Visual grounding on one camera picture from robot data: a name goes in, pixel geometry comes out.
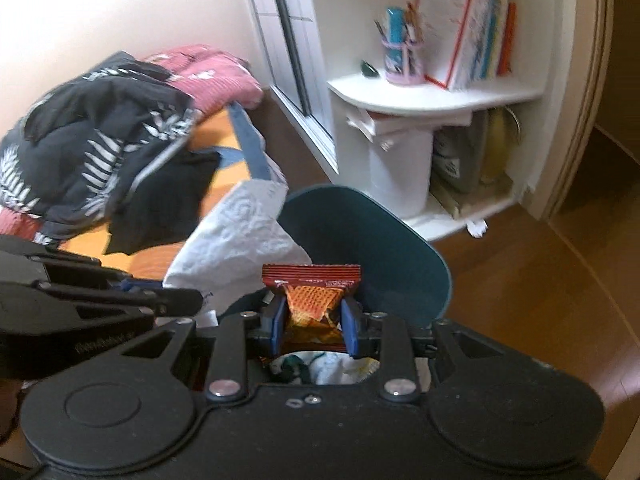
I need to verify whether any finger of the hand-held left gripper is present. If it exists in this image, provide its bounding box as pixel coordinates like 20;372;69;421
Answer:
0;283;204;322
0;235;164;294

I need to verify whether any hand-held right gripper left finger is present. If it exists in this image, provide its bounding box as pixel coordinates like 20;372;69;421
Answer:
122;295;288;403

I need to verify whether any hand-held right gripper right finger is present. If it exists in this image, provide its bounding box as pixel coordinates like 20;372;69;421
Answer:
340;298;507;404

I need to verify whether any brown orange snack wrapper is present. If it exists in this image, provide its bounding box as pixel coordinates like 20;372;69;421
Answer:
262;263;362;356

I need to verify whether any white tissue paper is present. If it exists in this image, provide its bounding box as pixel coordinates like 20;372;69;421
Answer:
164;179;315;327

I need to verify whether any teal trash bin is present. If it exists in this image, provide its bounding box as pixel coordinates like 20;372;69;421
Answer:
260;185;454;387

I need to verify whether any plain black cloth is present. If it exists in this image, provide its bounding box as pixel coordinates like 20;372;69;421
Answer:
106;149;222;257

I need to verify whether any black leaf printed cloth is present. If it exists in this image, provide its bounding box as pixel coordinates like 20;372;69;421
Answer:
0;51;197;242

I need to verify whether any white plastic bucket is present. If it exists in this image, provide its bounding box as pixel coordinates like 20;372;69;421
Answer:
369;119;434;221

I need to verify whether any grey bag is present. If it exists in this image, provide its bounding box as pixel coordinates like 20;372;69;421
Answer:
431;125;489;197

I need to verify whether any pink printed cloth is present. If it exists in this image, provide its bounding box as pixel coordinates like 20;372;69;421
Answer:
144;44;265;112

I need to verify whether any yellow bag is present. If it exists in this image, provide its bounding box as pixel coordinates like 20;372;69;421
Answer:
479;106;522;187

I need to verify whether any pink pen holder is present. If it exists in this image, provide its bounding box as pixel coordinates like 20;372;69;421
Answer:
381;35;422;86

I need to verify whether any teal tube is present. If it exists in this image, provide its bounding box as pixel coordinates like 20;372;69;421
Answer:
385;6;405;45

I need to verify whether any row of books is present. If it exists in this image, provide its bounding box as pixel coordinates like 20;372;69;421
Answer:
462;0;517;83

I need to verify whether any white corner shelf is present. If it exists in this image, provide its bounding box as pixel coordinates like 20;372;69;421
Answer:
305;0;563;242

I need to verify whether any blue strap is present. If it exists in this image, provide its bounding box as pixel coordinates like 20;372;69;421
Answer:
229;101;287;184

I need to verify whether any white sliding door frame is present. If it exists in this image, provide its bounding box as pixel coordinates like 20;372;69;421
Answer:
239;0;342;173

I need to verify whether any wooden door frame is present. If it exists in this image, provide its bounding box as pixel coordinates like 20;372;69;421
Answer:
540;0;617;222

